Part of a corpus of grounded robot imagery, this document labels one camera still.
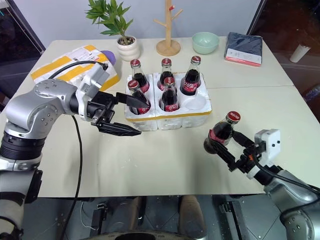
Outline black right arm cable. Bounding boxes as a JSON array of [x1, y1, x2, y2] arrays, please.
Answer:
[[251, 154, 320, 194]]

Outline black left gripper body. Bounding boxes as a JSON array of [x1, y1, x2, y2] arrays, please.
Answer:
[[87, 91, 119, 127]]

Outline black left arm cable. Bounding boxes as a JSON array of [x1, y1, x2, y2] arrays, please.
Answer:
[[51, 60, 109, 240]]

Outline dark blue folded cloth package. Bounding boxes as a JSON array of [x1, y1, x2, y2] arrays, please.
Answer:
[[223, 31, 264, 67]]

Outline pale green bowl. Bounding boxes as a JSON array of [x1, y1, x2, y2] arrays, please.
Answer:
[[191, 31, 220, 55]]

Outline purple rounded object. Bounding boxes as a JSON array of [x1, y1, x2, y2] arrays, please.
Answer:
[[99, 49, 117, 66]]

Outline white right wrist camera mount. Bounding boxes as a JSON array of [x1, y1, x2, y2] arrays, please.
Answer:
[[245, 128, 281, 180]]

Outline white box with yellow tape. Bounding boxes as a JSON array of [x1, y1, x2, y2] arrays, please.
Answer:
[[30, 44, 121, 92]]

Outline green plant in white pot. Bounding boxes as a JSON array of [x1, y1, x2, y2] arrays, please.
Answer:
[[85, 0, 141, 62]]

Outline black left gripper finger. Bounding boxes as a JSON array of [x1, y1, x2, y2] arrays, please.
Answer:
[[98, 121, 143, 137], [115, 92, 151, 110]]

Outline white foam bottle crate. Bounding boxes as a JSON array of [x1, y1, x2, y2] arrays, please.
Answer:
[[123, 72, 213, 132]]

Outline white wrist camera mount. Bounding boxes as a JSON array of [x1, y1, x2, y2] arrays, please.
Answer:
[[74, 64, 111, 122], [245, 128, 281, 180]]

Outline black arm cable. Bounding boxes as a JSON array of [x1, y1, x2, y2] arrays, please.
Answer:
[[251, 154, 320, 194], [51, 60, 109, 240]]

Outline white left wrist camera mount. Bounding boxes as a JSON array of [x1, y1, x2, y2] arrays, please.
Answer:
[[74, 64, 111, 122]]

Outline black table frame bar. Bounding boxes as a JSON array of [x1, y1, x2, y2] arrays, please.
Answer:
[[90, 201, 109, 231], [219, 199, 252, 240]]

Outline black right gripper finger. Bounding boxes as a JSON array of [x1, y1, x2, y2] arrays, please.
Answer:
[[231, 131, 256, 150], [214, 143, 238, 168]]

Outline white tumbler cup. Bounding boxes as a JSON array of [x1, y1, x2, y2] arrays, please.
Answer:
[[289, 43, 312, 64]]

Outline glass cola bottle red cap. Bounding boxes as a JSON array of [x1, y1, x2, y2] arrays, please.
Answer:
[[126, 79, 152, 116], [179, 55, 203, 97], [157, 57, 176, 91], [129, 58, 151, 94], [203, 110, 242, 154], [158, 76, 180, 113]]

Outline wooden mug tree stand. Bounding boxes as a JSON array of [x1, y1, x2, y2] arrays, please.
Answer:
[[153, 0, 184, 57]]

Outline blue crumpled object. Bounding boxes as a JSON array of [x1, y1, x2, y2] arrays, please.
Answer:
[[305, 84, 320, 102]]

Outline brown rounded shape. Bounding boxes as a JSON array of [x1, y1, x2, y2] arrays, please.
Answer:
[[178, 195, 209, 239]]

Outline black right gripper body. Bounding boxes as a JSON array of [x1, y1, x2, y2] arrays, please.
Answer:
[[228, 141, 267, 174]]

